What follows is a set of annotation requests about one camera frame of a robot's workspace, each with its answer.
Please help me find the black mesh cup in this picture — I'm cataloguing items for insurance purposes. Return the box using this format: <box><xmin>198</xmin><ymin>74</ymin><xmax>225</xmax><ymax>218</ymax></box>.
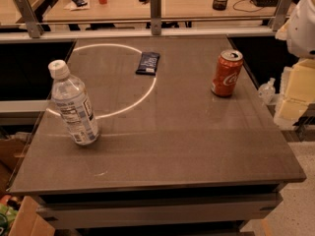
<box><xmin>213</xmin><ymin>0</ymin><xmax>228</xmax><ymax>11</ymax></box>

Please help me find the black phone on paper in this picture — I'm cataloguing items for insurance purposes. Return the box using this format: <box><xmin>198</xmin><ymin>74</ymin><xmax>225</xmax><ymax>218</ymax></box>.
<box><xmin>64</xmin><ymin>0</ymin><xmax>90</xmax><ymax>11</ymax></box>

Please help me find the red soda can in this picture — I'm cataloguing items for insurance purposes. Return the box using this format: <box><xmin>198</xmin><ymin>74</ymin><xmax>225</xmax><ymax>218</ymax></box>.
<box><xmin>212</xmin><ymin>49</ymin><xmax>243</xmax><ymax>97</ymax></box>

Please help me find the cardboard box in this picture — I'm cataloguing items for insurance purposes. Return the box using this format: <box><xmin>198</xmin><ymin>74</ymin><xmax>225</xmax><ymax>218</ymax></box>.
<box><xmin>9</xmin><ymin>196</ymin><xmax>55</xmax><ymax>236</ymax></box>

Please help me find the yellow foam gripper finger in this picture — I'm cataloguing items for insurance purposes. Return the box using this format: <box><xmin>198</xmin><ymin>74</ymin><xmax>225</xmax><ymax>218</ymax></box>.
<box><xmin>274</xmin><ymin>98</ymin><xmax>308</xmax><ymax>130</ymax></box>

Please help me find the dark blue snack bar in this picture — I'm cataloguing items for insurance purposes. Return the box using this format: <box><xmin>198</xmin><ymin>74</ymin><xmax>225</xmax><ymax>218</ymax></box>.
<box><xmin>136</xmin><ymin>52</ymin><xmax>160</xmax><ymax>76</ymax></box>

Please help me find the clear plastic water bottle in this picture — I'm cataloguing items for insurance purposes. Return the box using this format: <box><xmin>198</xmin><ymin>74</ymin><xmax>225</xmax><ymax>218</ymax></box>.
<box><xmin>48</xmin><ymin>60</ymin><xmax>99</xmax><ymax>146</ymax></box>

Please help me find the right metal bracket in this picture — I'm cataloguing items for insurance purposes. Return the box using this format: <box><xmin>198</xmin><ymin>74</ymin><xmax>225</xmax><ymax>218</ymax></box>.
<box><xmin>268</xmin><ymin>0</ymin><xmax>292</xmax><ymax>31</ymax></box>

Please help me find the left metal bracket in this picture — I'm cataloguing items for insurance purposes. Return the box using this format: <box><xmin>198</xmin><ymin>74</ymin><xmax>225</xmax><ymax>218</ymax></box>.
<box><xmin>14</xmin><ymin>0</ymin><xmax>43</xmax><ymax>38</ymax></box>

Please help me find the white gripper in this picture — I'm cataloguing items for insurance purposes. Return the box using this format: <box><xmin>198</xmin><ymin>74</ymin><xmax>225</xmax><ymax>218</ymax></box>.
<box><xmin>284</xmin><ymin>0</ymin><xmax>315</xmax><ymax>103</ymax></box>

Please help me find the metal bracket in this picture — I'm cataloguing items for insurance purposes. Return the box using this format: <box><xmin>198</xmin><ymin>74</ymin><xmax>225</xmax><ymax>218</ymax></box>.
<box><xmin>268</xmin><ymin>0</ymin><xmax>292</xmax><ymax>31</ymax></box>
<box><xmin>150</xmin><ymin>0</ymin><xmax>161</xmax><ymax>35</ymax></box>
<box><xmin>14</xmin><ymin>0</ymin><xmax>43</xmax><ymax>38</ymax></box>

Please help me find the black cable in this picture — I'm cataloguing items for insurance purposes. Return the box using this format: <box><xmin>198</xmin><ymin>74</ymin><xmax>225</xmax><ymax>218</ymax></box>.
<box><xmin>232</xmin><ymin>0</ymin><xmax>265</xmax><ymax>14</ymax></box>

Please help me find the middle metal bracket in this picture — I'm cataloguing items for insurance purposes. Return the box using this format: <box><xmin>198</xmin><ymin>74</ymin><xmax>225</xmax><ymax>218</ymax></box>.
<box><xmin>150</xmin><ymin>0</ymin><xmax>161</xmax><ymax>35</ymax></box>

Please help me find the small clear glass bottle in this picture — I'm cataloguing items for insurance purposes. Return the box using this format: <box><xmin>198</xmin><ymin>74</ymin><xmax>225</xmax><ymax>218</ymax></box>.
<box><xmin>258</xmin><ymin>78</ymin><xmax>276</xmax><ymax>104</ymax></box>

